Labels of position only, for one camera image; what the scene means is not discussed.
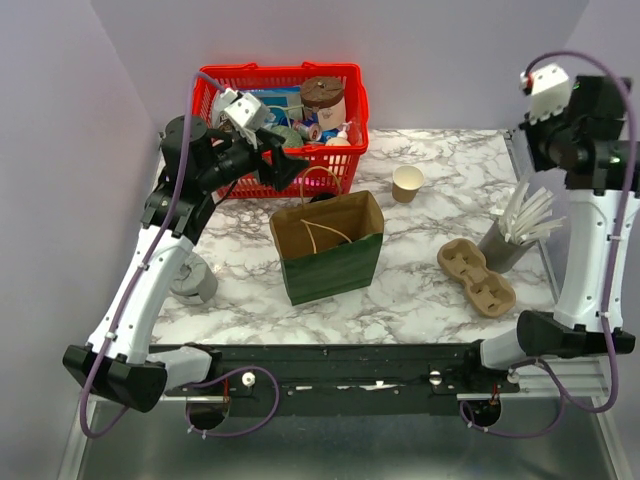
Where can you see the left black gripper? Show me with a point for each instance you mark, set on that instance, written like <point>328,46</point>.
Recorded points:
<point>282,171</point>

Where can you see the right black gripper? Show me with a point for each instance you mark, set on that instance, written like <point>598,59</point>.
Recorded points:
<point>540,162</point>

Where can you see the red plastic shopping basket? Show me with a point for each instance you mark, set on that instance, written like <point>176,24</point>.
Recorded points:
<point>342,161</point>

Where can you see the green kraft paper bag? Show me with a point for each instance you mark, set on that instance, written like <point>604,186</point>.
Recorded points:
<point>330,246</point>

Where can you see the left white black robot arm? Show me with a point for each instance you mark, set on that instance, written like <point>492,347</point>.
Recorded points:
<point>115,362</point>

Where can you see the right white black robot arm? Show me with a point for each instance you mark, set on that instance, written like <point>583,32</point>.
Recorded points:
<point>575,125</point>

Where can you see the grey cylinder under left arm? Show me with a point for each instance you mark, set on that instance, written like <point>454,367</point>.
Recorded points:
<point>194,283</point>

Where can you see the green round sponge ball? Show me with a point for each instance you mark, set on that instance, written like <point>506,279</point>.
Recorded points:
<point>292,139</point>

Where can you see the red bull drink can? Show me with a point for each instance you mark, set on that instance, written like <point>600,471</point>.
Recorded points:
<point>308,130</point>

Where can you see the blue box in basket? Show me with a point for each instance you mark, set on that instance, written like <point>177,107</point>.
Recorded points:
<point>284,105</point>

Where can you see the stack of black cup lids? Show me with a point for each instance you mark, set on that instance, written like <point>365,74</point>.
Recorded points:
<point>322,197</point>

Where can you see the beige pump bottle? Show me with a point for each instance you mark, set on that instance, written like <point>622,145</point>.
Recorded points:
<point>337,137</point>

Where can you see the silver snack bag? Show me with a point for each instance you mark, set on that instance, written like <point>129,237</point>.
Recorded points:
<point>218,118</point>

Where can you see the cork lid beige jar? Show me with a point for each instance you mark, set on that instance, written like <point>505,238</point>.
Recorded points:
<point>323,100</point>

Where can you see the grey holder cup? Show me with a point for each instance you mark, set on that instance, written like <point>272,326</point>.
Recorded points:
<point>500,255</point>

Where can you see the stack of pulp cup carriers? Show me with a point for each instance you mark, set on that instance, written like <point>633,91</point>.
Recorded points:
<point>487,291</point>

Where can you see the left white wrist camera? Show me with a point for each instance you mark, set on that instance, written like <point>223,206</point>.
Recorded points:
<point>246,112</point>

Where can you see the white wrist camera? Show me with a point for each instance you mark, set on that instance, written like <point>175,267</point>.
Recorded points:
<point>549,90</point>
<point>246,112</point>

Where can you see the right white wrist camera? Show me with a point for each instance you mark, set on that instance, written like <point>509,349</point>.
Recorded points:
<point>549,90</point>

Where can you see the aluminium frame rail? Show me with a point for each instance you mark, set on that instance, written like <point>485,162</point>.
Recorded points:
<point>580,378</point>

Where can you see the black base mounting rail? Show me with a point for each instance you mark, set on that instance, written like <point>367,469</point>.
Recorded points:
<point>347,380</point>

